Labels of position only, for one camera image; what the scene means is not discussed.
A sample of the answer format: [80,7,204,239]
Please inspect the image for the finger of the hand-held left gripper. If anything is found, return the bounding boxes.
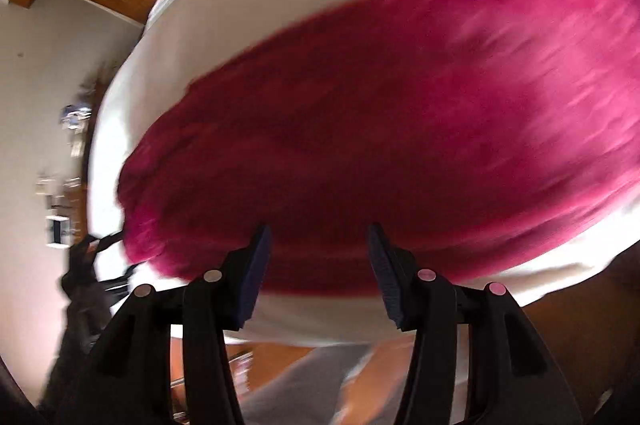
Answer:
[86,230,127,256]

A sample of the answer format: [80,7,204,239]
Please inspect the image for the cluttered wall shelf items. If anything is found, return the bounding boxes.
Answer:
[34,68,110,251]

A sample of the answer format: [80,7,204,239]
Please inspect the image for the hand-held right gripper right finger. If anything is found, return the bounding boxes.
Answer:
[366,222,586,425]

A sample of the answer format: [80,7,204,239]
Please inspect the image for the magenta fluffy towel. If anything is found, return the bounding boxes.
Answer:
[116,0,640,298]

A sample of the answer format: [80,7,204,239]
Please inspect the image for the person's grey clothing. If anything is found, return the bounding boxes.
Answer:
[239,339,388,425]

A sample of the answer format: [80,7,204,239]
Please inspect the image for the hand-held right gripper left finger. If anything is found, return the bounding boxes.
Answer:
[55,224,273,425]

